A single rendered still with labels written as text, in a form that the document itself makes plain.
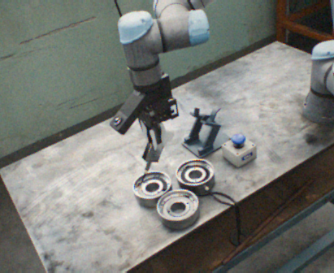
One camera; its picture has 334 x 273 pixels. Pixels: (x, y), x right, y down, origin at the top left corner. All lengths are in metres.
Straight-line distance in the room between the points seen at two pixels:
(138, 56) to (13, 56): 1.67
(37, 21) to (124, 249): 1.71
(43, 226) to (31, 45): 1.53
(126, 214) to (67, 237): 0.16
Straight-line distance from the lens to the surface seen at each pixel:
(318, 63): 1.28
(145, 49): 0.92
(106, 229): 1.11
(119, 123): 0.98
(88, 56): 2.67
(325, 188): 1.51
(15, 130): 2.71
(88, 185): 1.24
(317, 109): 1.34
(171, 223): 1.04
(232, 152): 1.18
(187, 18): 0.93
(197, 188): 1.11
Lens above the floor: 1.60
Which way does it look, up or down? 37 degrees down
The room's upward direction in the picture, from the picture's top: 10 degrees counter-clockwise
